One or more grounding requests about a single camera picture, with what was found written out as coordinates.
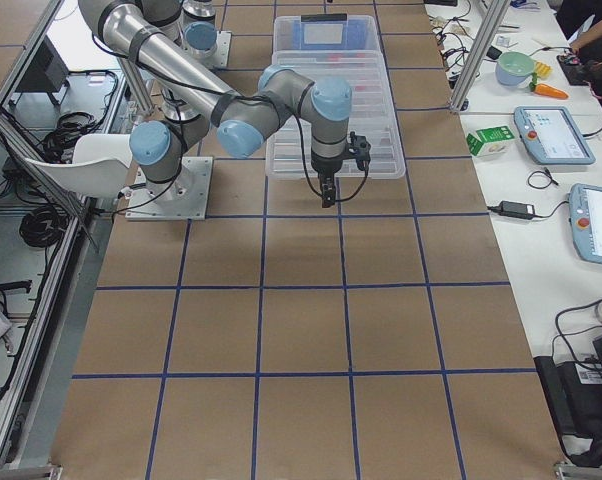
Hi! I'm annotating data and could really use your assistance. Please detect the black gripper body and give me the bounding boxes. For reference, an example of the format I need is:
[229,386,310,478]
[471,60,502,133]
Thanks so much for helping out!
[311,152,345,186]

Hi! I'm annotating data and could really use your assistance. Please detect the clear plastic box lid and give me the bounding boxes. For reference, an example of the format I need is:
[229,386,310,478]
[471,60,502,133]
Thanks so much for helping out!
[265,50,405,180]

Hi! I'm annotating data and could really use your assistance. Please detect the clear plastic storage box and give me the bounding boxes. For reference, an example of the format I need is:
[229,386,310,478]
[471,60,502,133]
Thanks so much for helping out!
[273,14,380,53]

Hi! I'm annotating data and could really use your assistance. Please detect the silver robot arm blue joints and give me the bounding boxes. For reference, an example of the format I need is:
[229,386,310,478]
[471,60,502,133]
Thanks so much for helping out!
[76,0,355,185]

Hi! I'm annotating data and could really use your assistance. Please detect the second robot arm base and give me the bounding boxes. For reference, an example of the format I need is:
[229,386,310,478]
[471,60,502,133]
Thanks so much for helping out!
[181,0,218,60]

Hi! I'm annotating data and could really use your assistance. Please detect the black power adapter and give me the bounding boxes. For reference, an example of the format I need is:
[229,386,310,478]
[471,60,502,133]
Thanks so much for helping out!
[487,200,536,220]

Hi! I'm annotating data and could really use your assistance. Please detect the green white carton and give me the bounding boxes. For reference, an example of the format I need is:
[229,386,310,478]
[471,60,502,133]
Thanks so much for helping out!
[466,126,515,157]

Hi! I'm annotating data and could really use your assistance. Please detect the green and blue bowls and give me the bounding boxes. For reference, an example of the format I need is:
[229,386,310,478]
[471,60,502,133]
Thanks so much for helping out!
[495,51,535,86]

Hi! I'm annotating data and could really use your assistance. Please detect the upper teach pendant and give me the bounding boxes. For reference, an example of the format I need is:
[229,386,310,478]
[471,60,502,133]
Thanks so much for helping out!
[513,106,596,165]

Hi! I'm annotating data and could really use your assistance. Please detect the teach pendant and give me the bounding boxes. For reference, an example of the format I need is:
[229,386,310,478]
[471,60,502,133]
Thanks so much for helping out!
[568,184,602,264]
[513,106,596,165]

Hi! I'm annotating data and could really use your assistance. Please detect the white plastic chair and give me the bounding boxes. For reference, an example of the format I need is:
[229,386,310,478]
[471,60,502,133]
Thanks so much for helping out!
[25,133,132,198]

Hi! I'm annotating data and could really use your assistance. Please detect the toy carrot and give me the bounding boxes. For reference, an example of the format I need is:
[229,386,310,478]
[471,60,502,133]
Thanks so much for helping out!
[528,73,569,100]

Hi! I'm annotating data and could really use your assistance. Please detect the yellow toy corn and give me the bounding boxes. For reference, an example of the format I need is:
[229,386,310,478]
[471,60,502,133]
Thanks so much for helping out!
[533,61,552,80]

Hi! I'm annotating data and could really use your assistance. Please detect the lower teach pendant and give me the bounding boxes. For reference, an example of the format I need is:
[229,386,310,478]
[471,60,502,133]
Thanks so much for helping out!
[568,184,602,264]

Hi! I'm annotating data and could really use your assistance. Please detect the person at desk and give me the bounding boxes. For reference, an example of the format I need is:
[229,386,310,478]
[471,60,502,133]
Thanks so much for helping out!
[568,11,602,103]

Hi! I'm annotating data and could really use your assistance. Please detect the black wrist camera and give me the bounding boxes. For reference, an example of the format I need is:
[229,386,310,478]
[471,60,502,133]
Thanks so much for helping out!
[348,131,371,173]

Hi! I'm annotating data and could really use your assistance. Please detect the black box latch handle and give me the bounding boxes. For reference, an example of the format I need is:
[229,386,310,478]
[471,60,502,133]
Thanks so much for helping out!
[300,13,348,23]

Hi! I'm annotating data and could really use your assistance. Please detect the black looped cable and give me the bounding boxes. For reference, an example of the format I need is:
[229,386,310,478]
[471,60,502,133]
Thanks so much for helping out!
[526,166,561,190]

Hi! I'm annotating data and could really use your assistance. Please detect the aluminium frame post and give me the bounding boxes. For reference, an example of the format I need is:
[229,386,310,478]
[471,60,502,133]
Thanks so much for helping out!
[449,0,509,113]

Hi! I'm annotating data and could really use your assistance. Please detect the black cable bundle floor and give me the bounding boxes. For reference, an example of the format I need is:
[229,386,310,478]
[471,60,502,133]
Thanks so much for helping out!
[19,205,68,248]

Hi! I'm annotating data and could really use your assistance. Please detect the aluminium frame rail left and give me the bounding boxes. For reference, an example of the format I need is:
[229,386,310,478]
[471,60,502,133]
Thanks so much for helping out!
[0,104,85,466]

